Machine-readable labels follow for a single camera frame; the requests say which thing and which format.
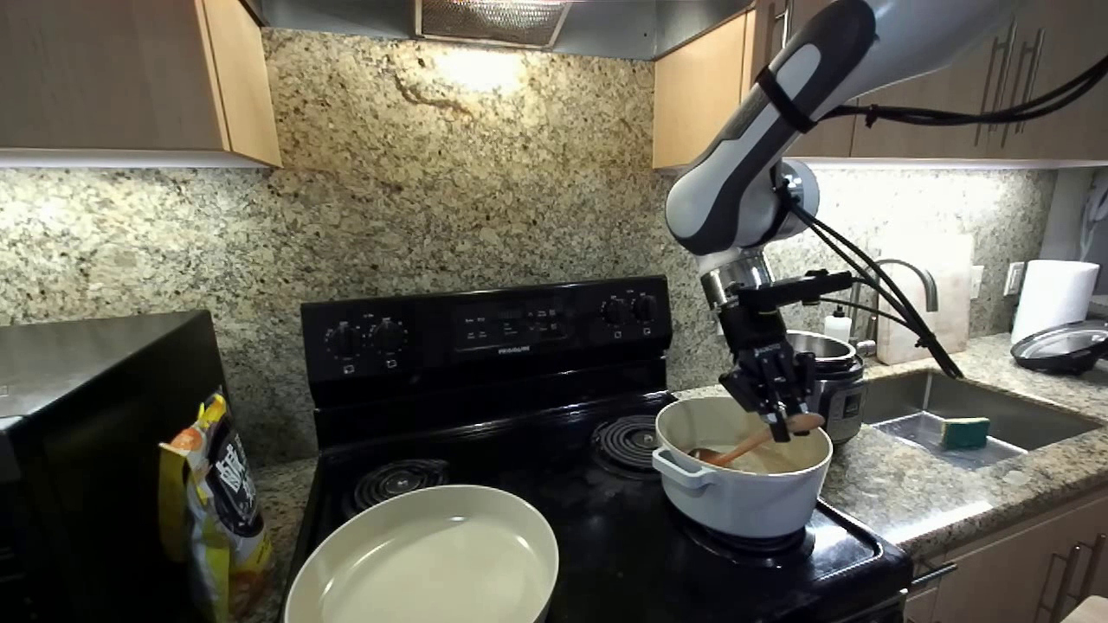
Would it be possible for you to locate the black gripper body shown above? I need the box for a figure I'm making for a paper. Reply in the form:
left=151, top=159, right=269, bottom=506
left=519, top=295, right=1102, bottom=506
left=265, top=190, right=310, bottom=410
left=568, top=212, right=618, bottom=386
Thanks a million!
left=703, top=268, right=852, bottom=405

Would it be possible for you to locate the wooden cooking spoon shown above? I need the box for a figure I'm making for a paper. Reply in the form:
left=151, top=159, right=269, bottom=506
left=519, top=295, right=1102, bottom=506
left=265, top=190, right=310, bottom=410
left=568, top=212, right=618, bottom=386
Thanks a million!
left=688, top=410, right=824, bottom=468

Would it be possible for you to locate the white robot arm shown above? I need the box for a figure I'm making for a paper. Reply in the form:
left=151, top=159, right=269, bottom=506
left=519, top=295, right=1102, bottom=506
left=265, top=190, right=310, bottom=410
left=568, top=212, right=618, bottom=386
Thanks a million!
left=663, top=0, right=1018, bottom=444

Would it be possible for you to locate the black pot lid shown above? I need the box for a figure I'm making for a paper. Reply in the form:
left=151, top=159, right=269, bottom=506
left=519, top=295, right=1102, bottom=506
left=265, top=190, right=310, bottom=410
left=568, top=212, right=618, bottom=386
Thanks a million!
left=1010, top=323, right=1108, bottom=372

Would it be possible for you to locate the steel kitchen sink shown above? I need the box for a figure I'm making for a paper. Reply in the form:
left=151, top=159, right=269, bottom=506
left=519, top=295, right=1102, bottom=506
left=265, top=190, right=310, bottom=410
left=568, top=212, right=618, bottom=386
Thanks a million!
left=860, top=369, right=1099, bottom=470

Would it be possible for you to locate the green yellow sponge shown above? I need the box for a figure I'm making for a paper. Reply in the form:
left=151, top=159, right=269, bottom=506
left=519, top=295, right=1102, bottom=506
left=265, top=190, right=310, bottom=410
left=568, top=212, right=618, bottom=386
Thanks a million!
left=937, top=415, right=990, bottom=451

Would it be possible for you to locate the chrome faucet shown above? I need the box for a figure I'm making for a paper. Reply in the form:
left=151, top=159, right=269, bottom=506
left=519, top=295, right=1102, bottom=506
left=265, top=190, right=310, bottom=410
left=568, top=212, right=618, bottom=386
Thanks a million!
left=880, top=255, right=937, bottom=312

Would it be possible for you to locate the black electric stove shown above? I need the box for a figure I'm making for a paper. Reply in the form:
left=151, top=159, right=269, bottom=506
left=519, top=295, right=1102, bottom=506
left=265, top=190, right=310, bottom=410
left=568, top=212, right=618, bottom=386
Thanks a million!
left=299, top=275, right=910, bottom=623

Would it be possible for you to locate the white paper towel roll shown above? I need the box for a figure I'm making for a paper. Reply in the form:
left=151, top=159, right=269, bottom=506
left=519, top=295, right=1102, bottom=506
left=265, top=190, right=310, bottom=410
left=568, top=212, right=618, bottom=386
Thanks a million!
left=1010, top=260, right=1099, bottom=343

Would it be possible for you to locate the lower wooden cabinet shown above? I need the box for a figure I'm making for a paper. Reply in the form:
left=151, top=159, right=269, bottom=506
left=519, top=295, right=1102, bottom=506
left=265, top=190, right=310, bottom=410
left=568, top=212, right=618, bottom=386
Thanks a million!
left=905, top=495, right=1108, bottom=623

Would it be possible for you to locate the wooden cabinet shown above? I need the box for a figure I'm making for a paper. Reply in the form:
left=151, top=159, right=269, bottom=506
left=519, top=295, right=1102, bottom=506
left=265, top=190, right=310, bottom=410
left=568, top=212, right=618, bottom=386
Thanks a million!
left=905, top=495, right=1108, bottom=623
left=652, top=0, right=1108, bottom=168
left=0, top=0, right=279, bottom=168

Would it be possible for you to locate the cream frying pan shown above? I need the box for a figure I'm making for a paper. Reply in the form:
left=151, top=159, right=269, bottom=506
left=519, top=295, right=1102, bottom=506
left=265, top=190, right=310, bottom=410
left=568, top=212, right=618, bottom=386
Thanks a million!
left=279, top=485, right=560, bottom=623

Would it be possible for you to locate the steel range hood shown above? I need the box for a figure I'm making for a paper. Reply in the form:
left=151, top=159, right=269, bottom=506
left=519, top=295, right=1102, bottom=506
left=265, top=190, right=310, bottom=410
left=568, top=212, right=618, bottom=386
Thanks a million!
left=239, top=0, right=756, bottom=58

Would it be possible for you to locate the wooden upper cabinet right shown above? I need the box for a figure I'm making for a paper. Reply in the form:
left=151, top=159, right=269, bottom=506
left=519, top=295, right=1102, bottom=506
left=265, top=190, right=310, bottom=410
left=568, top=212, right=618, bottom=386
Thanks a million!
left=652, top=0, right=1108, bottom=168

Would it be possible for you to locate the yellow black snack bag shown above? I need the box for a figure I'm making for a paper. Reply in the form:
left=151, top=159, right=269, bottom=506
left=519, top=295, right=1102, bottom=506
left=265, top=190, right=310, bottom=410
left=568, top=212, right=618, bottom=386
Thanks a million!
left=156, top=390, right=273, bottom=623

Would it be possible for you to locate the black microwave oven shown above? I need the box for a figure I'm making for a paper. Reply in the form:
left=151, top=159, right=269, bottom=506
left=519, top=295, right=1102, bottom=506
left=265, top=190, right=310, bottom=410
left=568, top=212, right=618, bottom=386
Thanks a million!
left=0, top=312, right=226, bottom=623

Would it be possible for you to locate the wooden upper cabinet left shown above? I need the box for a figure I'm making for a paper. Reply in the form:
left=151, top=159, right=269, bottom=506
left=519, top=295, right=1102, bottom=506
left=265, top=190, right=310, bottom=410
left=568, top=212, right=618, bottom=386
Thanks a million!
left=0, top=0, right=279, bottom=168

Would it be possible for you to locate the white two-handled pot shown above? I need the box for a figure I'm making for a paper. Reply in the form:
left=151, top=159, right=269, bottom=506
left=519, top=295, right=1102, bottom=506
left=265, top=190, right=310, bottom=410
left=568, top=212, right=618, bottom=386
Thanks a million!
left=652, top=397, right=835, bottom=540

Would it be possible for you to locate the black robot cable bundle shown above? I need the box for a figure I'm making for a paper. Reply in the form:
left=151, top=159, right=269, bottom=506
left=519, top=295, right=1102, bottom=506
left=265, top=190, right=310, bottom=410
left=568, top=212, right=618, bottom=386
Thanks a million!
left=792, top=49, right=1108, bottom=380

